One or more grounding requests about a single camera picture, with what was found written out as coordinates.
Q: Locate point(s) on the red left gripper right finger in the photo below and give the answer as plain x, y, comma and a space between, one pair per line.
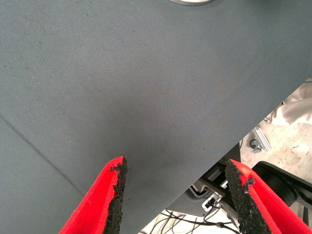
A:
265, 209

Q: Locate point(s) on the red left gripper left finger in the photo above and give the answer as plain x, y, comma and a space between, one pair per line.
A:
93, 207

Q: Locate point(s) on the round metal carrier plate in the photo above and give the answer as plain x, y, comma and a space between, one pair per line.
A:
192, 2

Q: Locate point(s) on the aluminium profile with caster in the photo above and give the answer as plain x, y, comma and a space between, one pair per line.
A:
262, 141

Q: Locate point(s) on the grey base panel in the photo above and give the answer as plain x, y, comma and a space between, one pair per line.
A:
185, 202

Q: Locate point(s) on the white cloth bag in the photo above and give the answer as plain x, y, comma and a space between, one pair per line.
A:
297, 109

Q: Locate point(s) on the dark grey table cloth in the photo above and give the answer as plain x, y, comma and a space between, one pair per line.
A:
122, 85

